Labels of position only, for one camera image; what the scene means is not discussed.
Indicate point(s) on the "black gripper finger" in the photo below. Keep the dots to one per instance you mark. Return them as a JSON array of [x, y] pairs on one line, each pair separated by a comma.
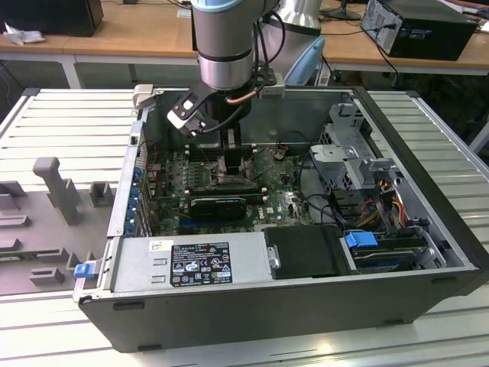
[[233, 162]]

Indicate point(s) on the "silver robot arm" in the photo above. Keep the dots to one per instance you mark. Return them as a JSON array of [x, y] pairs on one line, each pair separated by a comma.
[[221, 30]]

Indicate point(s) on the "CPU socket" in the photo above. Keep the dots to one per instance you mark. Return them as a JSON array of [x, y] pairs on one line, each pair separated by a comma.
[[216, 169]]

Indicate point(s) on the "black RAM slot bank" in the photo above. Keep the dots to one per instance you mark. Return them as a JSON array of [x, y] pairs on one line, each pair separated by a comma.
[[225, 190], [208, 156]]

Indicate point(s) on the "black graphics card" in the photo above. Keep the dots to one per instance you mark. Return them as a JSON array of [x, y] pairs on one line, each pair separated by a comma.
[[217, 209]]

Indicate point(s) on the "green motherboard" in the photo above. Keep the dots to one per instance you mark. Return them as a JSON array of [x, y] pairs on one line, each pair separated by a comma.
[[275, 202]]

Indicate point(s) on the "grey case latch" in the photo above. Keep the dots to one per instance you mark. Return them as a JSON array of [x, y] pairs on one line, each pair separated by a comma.
[[143, 95]]

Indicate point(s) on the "blue card retainer clip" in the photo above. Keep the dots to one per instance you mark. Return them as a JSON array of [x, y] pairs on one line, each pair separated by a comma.
[[131, 224], [137, 174], [134, 200]]

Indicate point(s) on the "silver drive cage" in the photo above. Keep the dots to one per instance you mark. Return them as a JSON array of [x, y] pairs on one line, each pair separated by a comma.
[[332, 154]]

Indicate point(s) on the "pale blue teach pendant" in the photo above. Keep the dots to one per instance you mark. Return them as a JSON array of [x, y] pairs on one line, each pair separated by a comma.
[[309, 57]]

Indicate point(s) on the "white power strip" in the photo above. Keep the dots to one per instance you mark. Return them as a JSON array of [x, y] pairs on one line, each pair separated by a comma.
[[324, 78]]

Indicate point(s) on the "black plastic shroud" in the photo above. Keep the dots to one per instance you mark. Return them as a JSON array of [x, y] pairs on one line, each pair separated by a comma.
[[305, 252]]

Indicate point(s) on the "wooden desk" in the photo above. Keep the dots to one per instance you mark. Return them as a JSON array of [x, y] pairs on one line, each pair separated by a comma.
[[133, 30], [351, 42]]

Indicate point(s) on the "silver power supply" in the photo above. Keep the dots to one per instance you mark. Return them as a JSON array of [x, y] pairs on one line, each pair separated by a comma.
[[133, 267]]

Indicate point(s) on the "hard disk in blue carrier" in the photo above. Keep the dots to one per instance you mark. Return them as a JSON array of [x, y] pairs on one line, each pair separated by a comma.
[[359, 242]]

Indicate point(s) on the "black monitor stand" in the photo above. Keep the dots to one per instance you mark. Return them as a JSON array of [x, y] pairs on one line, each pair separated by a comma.
[[344, 15]]

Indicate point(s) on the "black open PC case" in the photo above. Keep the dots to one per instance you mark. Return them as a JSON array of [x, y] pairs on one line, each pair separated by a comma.
[[267, 317]]

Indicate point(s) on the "blue power supply latch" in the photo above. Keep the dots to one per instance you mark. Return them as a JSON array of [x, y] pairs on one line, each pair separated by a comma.
[[84, 270]]

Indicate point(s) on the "large black box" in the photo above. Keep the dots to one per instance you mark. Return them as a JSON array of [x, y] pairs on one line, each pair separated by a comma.
[[57, 17]]

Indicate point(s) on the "grey parts rack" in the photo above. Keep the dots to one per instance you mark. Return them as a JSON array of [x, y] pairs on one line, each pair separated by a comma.
[[46, 237]]

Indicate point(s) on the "white crumpled paper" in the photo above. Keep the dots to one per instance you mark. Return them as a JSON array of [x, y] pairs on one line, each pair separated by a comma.
[[24, 36]]

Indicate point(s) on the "black PC tower with vents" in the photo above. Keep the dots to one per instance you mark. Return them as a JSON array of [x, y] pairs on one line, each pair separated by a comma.
[[431, 38]]

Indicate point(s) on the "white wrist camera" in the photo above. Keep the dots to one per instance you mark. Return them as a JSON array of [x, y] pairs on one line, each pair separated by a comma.
[[179, 116]]

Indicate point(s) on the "small silver wrist camera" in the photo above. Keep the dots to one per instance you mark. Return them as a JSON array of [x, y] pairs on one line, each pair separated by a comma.
[[276, 89]]

